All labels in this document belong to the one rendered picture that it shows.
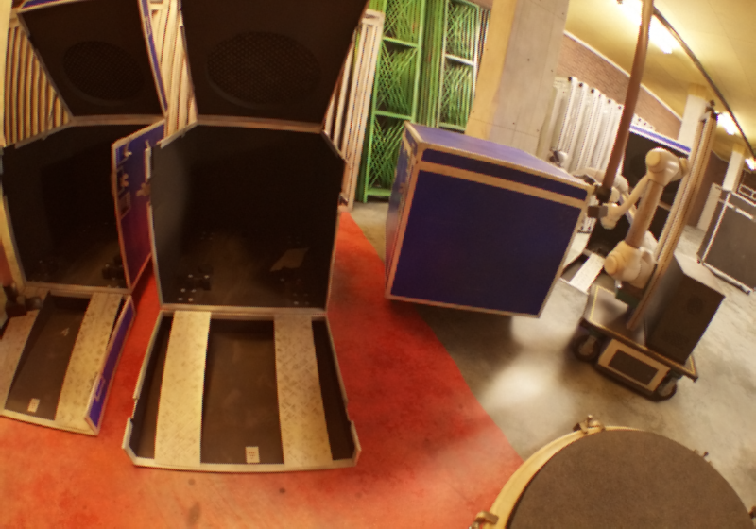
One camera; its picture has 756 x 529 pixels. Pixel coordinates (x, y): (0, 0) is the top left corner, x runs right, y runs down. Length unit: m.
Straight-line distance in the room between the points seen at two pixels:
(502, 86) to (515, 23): 0.59
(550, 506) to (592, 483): 0.11
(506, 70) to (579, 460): 2.90
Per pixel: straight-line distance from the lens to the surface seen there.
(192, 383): 1.59
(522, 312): 2.30
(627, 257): 2.03
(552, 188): 1.98
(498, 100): 3.12
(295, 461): 1.43
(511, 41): 3.20
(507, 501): 0.62
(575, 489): 0.67
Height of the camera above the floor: 1.28
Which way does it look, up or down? 25 degrees down
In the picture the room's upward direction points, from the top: 11 degrees clockwise
